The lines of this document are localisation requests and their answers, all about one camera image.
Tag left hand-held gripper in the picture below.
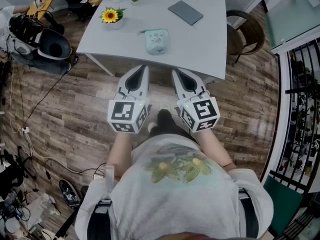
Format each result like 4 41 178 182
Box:
107 64 151 135

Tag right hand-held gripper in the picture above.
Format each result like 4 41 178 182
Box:
171 67 221 134

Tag mint green pouch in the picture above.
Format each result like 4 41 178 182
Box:
136 28 171 56

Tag person's left forearm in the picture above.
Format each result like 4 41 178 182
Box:
106 131 135 177

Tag person's right forearm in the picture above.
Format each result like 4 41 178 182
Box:
196 128 237 171

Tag person's black trousers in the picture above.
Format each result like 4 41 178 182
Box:
147 108 198 145

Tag potted artificial sunflower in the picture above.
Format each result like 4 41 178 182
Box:
99 6 128 30

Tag grey notebook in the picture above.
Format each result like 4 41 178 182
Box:
167 0 205 30

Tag brown wicker chair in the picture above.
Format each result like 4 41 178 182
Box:
226 9 266 67

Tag white-rimmed black helmet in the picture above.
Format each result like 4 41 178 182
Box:
36 27 73 60

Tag black metal railing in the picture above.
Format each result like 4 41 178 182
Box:
268 40 320 200

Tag person's white flower-print shirt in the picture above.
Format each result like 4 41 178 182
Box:
74 133 275 240

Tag yellow table with black base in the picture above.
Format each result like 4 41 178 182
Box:
26 0 65 35

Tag black sneaker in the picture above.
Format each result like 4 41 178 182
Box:
58 179 82 209

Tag green seat cushion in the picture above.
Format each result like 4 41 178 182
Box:
262 175 305 237

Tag black tripod equipment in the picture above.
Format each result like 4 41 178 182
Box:
0 146 38 202

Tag black slatted bench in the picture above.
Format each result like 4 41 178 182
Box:
276 211 316 240

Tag white webbing strap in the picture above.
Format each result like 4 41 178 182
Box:
104 165 115 200

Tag black camera rig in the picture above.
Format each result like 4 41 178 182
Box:
8 10 55 47

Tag black harness strap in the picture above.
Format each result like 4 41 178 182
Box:
87 198 112 240
238 187 260 240

